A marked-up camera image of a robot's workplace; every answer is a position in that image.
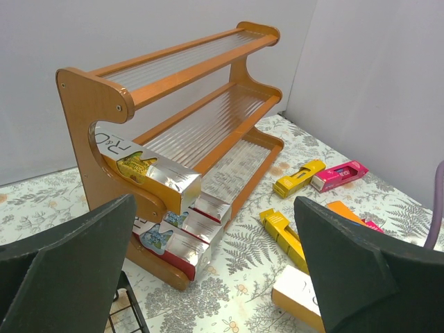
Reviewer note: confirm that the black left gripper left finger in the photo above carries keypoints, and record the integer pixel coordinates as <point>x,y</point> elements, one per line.
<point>64,279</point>

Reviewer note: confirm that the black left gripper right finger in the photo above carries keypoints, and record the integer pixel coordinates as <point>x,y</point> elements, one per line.
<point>367,281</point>

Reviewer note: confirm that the yellow Be You toothpaste box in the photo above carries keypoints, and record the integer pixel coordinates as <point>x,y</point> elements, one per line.
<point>278,226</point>

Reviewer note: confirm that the pink Be You toothpaste box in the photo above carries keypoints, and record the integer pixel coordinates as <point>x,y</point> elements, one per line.
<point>337,176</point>

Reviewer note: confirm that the silver red R&O box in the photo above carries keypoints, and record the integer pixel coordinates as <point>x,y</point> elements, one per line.
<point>197,225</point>

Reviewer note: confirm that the silver gold R&O box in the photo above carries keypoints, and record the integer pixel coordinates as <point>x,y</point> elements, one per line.
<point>175,185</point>

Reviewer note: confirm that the silver R&O Ice Mint box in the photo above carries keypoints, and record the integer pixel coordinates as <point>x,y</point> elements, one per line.
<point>214,208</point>

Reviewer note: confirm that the white gold R&O box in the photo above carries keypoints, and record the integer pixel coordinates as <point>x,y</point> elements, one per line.
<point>293,292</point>

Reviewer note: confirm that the wooden three-tier shelf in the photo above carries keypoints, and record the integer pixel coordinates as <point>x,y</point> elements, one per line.
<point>216,136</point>

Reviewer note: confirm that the pink toothpaste box lower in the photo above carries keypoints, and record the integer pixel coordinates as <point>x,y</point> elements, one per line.
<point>372,225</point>

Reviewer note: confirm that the orange gold toothpaste box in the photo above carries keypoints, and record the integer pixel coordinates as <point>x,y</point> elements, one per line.
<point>341,209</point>

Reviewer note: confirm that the floral patterned table mat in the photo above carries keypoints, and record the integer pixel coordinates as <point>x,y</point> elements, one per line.
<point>233,294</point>

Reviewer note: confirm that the black wire dish rack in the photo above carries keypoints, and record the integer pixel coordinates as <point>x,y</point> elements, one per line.
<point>125,313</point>

